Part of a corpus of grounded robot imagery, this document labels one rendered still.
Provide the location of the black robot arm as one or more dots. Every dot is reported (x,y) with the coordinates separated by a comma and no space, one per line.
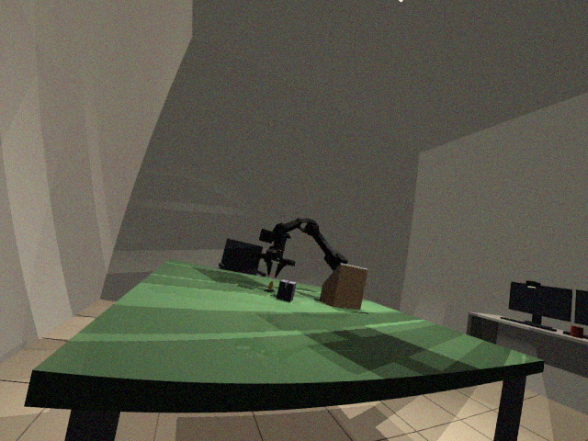
(279,237)

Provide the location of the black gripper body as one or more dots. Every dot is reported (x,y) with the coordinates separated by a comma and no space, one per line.
(281,260)

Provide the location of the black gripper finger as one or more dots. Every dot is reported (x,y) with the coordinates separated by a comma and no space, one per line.
(279,267)
(268,265)

